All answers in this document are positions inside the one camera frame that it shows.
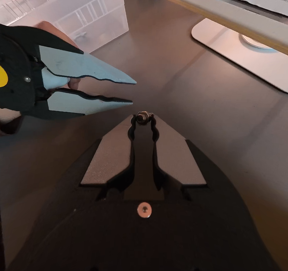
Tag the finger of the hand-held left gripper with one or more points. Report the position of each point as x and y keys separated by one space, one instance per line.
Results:
x=78 y=104
x=85 y=66

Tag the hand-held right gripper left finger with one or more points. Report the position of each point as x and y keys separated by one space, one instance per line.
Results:
x=108 y=160

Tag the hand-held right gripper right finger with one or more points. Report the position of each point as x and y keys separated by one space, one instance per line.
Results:
x=177 y=160

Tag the steel hex bolt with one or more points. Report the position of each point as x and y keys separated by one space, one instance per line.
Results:
x=144 y=117

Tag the clear plastic bin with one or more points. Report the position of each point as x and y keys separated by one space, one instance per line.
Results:
x=90 y=10

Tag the person's left hand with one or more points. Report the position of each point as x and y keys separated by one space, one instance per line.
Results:
x=54 y=30

